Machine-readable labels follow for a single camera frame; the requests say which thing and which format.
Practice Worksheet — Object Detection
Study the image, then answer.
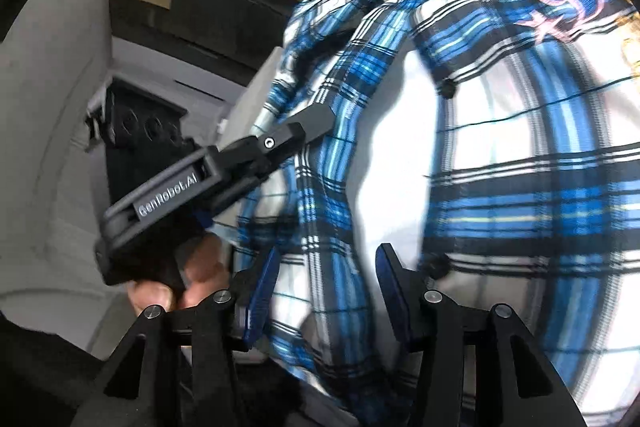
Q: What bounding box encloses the blue plaid shirt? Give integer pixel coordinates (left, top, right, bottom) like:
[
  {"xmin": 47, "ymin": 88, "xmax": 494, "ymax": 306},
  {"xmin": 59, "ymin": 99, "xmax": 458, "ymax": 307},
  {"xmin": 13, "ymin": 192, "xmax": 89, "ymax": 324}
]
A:
[{"xmin": 220, "ymin": 0, "xmax": 640, "ymax": 427}]

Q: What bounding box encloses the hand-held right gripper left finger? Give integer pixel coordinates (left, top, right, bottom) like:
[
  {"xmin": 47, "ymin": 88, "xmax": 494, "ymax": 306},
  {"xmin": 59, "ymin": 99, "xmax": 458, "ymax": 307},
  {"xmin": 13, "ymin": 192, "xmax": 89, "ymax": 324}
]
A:
[{"xmin": 75, "ymin": 247, "xmax": 283, "ymax": 427}]

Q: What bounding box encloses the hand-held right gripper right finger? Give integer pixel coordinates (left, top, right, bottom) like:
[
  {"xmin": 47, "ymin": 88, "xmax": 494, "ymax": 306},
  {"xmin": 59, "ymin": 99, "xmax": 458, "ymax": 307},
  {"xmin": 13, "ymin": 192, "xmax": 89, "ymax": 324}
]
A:
[{"xmin": 375, "ymin": 243, "xmax": 588, "ymax": 427}]

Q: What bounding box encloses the person's left forearm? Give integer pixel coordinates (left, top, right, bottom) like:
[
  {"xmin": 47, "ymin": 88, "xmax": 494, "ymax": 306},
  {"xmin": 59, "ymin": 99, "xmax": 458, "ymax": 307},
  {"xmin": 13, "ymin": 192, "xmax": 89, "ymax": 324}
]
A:
[{"xmin": 30, "ymin": 322, "xmax": 131, "ymax": 427}]

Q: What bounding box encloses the dark wardrobe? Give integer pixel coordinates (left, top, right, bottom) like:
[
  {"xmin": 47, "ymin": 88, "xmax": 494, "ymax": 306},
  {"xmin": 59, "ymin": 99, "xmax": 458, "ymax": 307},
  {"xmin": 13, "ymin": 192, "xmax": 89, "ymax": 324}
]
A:
[{"xmin": 109, "ymin": 0, "xmax": 281, "ymax": 88}]

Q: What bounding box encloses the person's left hand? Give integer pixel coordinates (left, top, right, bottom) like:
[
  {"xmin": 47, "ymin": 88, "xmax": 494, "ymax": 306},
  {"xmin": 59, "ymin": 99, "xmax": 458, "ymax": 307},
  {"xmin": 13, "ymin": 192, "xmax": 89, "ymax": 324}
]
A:
[{"xmin": 127, "ymin": 234, "xmax": 233, "ymax": 313}]

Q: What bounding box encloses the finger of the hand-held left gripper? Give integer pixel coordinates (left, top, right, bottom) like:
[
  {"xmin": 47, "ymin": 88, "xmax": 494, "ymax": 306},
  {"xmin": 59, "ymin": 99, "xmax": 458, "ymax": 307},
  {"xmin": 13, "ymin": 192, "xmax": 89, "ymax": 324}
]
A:
[
  {"xmin": 216, "ymin": 103, "xmax": 335, "ymax": 168},
  {"xmin": 199, "ymin": 157, "xmax": 283, "ymax": 228}
]

